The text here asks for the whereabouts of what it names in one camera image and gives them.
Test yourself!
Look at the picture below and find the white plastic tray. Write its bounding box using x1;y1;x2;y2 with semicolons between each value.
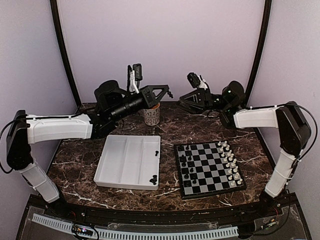
93;135;161;191

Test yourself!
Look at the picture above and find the black front rail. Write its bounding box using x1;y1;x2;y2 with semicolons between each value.
21;193;305;226

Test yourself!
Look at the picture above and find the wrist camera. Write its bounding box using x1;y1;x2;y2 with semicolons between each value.
126;63;143;93
187;72;209;90

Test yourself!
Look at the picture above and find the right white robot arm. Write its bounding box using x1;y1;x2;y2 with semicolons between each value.
178;80;312;198

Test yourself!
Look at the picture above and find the black frame post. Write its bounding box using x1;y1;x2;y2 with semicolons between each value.
49;0;82;108
244;0;272;106

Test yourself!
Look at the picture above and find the left black frame post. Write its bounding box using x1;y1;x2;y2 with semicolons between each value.
49;0;82;108

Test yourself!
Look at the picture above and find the black white chess board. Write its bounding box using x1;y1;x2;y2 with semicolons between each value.
173;141;247;200

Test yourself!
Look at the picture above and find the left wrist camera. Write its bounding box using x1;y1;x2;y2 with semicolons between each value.
126;63;143;93

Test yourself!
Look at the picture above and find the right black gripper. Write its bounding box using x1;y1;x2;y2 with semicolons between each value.
175;88;230;115

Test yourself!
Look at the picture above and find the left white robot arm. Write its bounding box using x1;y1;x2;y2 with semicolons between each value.
6;80;173;218

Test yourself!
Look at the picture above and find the yellow patterned mug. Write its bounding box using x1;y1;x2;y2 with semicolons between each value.
143;103;160;126

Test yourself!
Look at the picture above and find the white slotted cable duct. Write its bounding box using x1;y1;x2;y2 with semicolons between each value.
31;213;239;240

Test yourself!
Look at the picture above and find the right black frame post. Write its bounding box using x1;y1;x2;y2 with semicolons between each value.
244;0;272;106

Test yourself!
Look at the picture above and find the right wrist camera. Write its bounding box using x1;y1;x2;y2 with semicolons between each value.
187;72;209;90

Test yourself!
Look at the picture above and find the black chess pieces pile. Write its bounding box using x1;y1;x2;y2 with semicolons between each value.
149;150;159;185

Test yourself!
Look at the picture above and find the white chess piece row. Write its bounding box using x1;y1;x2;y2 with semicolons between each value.
216;140;245;189

